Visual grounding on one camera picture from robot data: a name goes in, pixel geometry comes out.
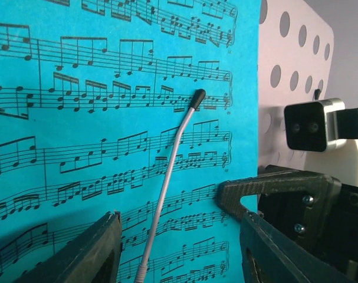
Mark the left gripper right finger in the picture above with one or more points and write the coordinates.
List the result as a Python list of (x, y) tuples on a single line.
[(269, 256)]

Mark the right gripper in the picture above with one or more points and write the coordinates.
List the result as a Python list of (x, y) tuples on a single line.
[(316, 211)]

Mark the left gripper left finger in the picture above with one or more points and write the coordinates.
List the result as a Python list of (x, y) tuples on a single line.
[(93, 256)]

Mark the pink music stand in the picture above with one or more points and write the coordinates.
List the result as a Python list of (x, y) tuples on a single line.
[(293, 73)]

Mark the blue sheet music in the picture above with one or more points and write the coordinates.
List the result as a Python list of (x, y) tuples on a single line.
[(92, 94)]

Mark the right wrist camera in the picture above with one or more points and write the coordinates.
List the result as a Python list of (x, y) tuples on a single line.
[(327, 132)]

